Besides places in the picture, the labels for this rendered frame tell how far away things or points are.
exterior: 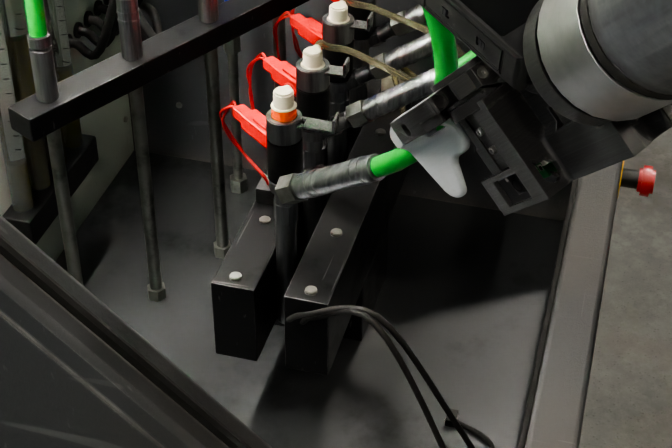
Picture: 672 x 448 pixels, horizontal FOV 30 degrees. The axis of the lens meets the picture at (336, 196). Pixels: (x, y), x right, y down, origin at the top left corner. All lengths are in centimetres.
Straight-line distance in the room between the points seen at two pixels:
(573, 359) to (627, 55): 52
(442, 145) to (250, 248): 37
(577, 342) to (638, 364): 139
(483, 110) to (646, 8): 16
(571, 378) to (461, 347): 21
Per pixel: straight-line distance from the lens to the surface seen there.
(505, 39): 62
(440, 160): 73
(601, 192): 120
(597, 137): 62
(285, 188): 87
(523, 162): 64
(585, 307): 107
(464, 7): 63
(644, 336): 249
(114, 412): 69
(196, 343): 119
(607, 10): 53
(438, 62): 73
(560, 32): 56
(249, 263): 104
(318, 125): 96
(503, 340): 120
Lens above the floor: 164
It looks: 37 degrees down
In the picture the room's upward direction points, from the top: 1 degrees clockwise
